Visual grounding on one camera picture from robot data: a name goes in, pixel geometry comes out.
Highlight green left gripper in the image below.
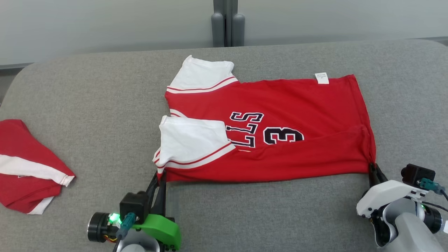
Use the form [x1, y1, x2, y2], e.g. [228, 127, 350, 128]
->
[132, 170, 182, 251]

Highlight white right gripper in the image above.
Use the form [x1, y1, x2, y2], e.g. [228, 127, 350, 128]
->
[356, 163, 429, 219]

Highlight red basketball jersey white sleeves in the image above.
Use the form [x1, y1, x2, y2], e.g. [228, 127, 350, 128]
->
[153, 55, 377, 183]

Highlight red shorts with white stripe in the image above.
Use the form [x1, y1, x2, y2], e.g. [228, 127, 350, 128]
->
[0, 119, 76, 215]

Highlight grey fabric sofa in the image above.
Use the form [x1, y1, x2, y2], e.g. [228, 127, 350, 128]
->
[0, 38, 448, 252]

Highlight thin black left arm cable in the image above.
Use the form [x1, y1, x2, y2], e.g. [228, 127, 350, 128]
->
[112, 212, 137, 252]

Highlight black right cable teal plug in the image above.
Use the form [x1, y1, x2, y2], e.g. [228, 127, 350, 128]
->
[419, 177, 448, 213]

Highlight grey partition post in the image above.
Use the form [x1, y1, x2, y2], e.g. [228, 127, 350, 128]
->
[211, 0, 245, 48]

